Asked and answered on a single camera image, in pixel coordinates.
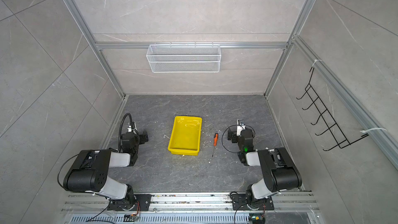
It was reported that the white wire mesh basket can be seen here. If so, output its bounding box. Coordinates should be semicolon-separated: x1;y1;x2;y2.
146;44;222;73

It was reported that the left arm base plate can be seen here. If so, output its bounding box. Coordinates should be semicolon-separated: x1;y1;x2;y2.
107;194;152;211

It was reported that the black wire hook rack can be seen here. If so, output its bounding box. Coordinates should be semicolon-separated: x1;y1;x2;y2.
296;67;369;151

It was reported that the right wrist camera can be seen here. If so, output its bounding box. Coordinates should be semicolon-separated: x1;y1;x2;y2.
236;119;246;136

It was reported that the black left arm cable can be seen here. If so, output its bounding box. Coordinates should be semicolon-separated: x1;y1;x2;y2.
118;112;137;151

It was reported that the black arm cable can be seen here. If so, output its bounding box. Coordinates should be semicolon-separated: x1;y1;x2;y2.
221;124;256;154
118;112;137;151

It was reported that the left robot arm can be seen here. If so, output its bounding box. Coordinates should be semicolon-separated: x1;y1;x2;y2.
62;131;148;211

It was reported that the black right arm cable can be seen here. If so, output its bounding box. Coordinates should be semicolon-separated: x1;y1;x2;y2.
221;124;256;154

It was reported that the aluminium frame rail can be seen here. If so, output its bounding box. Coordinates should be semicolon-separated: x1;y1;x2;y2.
62;192;321;215

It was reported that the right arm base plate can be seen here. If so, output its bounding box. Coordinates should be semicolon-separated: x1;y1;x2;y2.
229;191;275;211

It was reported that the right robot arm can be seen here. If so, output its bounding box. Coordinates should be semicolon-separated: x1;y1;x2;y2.
224;124;302;209

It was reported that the orange handled screwdriver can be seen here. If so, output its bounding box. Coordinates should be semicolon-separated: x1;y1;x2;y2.
212;133;219;157

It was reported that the yellow plastic bin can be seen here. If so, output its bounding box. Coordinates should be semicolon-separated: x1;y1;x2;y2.
168;116;202;156

